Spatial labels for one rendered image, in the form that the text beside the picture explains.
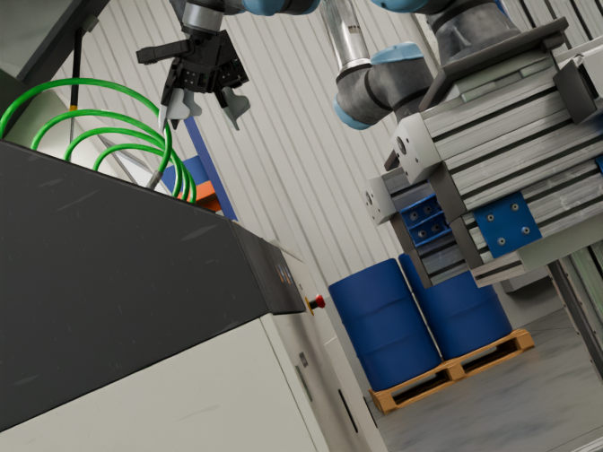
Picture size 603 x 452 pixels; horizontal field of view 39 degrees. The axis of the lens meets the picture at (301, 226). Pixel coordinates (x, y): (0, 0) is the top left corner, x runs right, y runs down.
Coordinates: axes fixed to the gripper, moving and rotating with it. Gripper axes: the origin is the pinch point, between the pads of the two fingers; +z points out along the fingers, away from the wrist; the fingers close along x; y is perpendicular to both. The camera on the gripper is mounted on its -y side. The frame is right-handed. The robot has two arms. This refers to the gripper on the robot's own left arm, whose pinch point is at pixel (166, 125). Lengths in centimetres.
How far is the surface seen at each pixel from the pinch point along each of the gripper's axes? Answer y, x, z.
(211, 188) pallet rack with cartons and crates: -108, 492, 127
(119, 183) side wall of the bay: 7.0, -37.9, 4.4
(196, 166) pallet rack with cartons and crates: -130, 513, 118
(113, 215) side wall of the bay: 7.7, -39.5, 9.3
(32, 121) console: -44, 32, 15
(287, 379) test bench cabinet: 42, -44, 24
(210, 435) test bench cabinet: 33, -48, 35
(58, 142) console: -35, 31, 18
